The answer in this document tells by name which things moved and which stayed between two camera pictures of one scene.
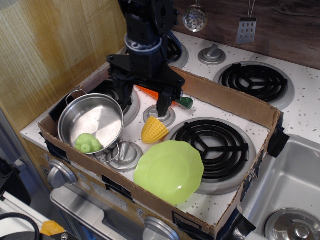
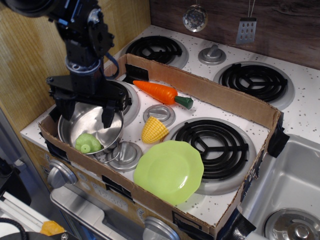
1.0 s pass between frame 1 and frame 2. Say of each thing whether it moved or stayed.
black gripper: moved
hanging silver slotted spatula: stayed
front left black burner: stayed
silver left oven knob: stayed
